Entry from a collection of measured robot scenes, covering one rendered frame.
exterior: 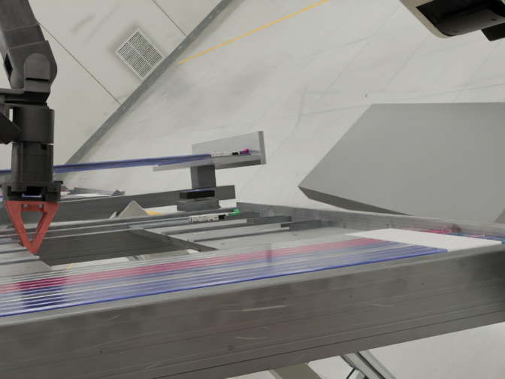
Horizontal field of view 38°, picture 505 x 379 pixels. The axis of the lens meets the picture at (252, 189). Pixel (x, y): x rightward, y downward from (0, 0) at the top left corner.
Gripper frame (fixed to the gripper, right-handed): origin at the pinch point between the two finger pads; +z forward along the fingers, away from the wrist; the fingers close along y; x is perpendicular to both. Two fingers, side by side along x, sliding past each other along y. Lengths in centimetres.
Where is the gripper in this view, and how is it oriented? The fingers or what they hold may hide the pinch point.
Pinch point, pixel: (30, 247)
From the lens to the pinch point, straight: 107.4
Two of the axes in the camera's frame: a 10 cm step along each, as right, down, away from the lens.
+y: 4.1, -0.1, -9.1
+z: -0.2, 10.0, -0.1
